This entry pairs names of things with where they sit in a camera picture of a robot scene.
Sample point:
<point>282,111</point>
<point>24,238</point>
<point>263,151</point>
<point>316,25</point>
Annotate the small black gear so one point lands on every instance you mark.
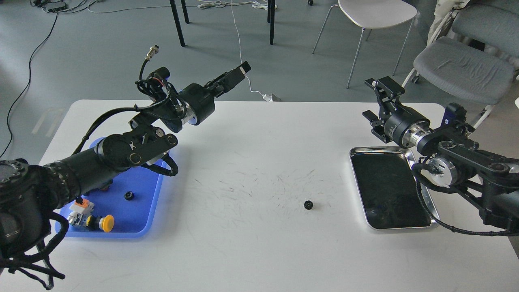
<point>308,205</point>
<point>129,196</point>

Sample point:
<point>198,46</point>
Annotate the silver metal tray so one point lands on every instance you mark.
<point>387,189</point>

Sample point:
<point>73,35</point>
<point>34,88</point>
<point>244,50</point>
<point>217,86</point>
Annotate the orange white contact block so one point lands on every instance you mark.
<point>82,207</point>

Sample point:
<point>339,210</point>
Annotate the yellow mushroom push button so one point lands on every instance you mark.
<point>91,222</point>

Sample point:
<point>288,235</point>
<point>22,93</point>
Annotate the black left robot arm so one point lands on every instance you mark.
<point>40,203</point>

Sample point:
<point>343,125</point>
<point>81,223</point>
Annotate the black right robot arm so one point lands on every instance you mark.
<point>451,162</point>

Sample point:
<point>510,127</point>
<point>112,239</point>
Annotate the grey upholstered chair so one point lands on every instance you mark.
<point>464,72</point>

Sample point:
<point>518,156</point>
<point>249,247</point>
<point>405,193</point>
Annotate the white chair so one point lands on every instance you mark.
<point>373,15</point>

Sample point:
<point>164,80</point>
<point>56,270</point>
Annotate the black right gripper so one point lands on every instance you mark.
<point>398,123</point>

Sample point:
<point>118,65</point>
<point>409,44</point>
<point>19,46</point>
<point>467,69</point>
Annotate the blue plastic tray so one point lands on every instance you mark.
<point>132,218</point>

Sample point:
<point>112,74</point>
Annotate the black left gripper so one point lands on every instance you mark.
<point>200,99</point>

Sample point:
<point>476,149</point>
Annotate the white power adapter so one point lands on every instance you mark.
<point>271,98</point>

